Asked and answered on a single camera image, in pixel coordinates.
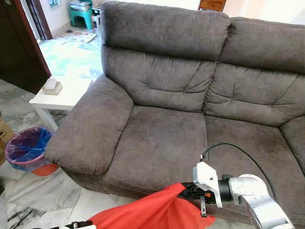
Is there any beige tissue box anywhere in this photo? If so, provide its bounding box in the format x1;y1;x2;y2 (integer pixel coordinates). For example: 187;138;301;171
41;76;64;96

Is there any red bin with blue liner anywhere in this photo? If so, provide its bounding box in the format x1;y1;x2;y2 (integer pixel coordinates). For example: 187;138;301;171
4;126;61;177

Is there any dark wooden door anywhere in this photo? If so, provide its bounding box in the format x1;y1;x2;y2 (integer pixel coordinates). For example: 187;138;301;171
0;0;52;95

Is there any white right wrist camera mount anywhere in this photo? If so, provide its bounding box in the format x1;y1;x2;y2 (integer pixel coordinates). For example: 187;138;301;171
192;161;223;208

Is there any grey fabric sofa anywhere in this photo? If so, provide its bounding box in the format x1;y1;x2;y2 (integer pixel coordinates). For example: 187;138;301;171
44;0;305;226

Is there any large taped cardboard box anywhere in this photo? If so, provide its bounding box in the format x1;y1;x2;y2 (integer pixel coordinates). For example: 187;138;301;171
0;116;16;166

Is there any brown wooden furniture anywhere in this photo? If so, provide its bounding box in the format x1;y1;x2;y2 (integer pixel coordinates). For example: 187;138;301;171
198;0;227;13

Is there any printed newspaper sheet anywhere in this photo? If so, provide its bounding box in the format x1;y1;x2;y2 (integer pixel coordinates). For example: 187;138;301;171
59;29;97;44

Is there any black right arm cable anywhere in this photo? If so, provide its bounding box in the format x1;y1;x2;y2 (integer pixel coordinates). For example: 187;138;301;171
201;141;277;201

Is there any white side table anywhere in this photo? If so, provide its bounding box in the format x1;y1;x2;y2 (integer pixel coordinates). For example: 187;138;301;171
29;75;94;132

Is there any green plastic stool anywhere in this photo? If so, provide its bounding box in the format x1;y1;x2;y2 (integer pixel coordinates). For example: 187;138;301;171
69;0;95;31

